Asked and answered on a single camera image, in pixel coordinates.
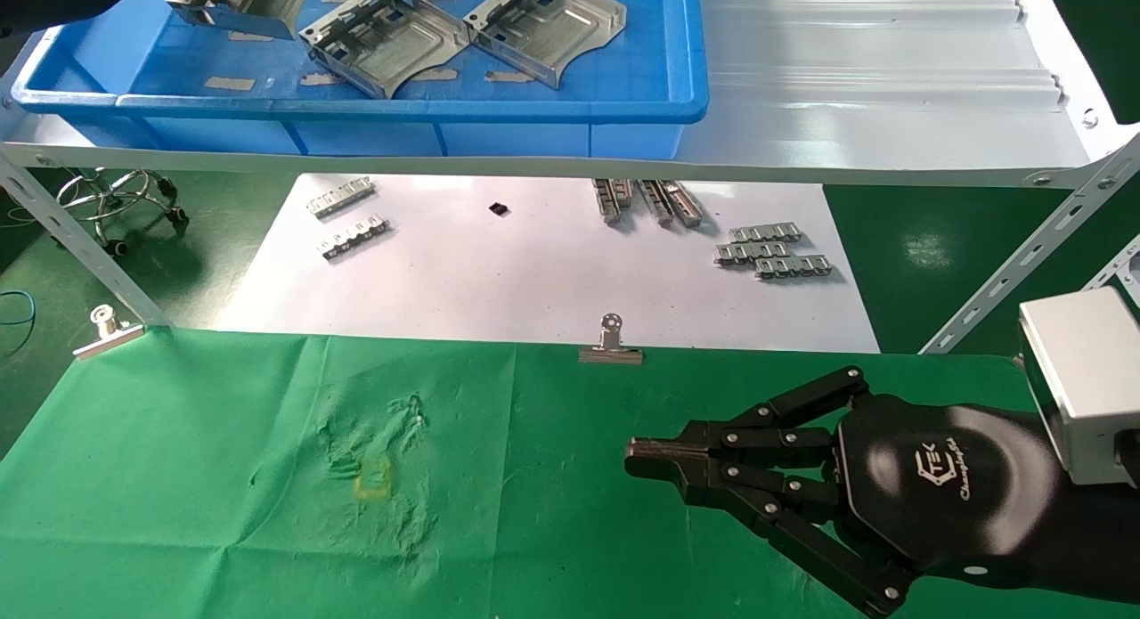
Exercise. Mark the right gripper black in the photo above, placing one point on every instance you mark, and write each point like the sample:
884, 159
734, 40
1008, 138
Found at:
935, 485

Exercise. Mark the curved metal bracket part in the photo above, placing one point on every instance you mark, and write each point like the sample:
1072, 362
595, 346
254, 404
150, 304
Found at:
392, 44
200, 0
552, 27

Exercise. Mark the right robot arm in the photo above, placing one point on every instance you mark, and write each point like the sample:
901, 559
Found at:
1095, 539

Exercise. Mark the silver binder clip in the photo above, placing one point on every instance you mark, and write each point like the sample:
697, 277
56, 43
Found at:
107, 336
611, 354

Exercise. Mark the chrome stool base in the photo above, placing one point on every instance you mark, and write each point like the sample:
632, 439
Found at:
176, 215

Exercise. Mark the green table cloth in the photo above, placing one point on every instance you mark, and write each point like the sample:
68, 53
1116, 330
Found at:
534, 512

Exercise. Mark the white metal shelf rack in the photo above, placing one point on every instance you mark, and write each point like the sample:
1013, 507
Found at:
846, 85

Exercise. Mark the blue plastic bin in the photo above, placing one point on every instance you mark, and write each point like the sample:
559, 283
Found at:
579, 102

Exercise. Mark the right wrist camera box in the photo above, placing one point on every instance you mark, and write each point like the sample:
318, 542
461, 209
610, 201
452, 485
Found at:
1087, 378

